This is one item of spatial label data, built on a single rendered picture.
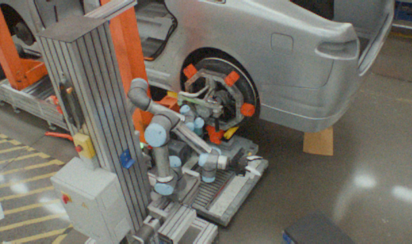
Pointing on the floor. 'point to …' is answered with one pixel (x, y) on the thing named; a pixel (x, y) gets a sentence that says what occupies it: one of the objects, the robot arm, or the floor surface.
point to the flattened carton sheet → (319, 142)
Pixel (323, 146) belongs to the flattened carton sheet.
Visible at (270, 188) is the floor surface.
